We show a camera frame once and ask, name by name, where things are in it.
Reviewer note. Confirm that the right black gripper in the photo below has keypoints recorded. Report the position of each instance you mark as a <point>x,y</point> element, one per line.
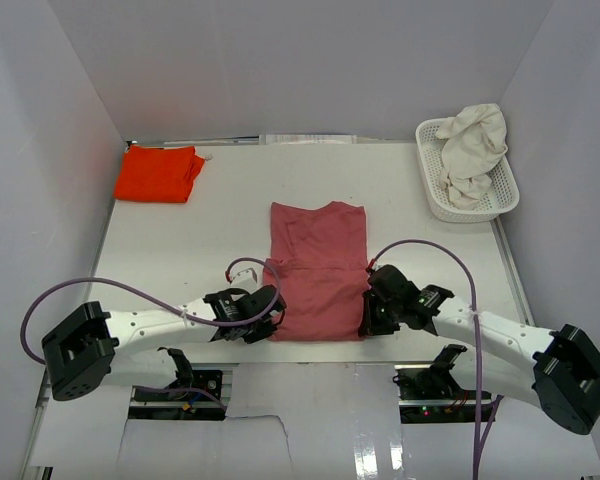
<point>370,326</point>

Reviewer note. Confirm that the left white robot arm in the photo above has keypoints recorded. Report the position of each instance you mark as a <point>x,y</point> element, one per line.
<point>91,343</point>

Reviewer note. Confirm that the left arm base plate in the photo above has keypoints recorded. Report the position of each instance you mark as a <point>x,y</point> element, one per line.
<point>194,394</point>

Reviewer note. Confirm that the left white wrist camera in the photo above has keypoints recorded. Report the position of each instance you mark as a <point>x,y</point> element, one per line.
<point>246,279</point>

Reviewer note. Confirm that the papers at table back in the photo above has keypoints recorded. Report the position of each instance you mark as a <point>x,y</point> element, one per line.
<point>306,139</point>

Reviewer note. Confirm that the pink t-shirt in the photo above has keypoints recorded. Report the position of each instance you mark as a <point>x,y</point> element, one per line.
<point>320,258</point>

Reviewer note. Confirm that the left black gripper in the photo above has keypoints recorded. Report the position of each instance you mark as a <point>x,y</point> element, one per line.
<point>265,328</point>

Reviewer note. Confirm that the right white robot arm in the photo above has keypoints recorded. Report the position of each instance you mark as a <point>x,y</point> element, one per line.
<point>557,371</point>

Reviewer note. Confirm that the white t-shirt in basket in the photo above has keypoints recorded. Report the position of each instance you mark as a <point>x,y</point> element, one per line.
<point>475,143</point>

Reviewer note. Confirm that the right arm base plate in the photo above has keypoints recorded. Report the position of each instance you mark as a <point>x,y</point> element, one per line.
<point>428,396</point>

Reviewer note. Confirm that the folded orange t-shirt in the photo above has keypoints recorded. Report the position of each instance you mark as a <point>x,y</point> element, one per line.
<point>157,175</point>

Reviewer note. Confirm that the white perforated plastic basket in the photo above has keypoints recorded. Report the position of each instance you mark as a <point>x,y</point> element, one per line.
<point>501,197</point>

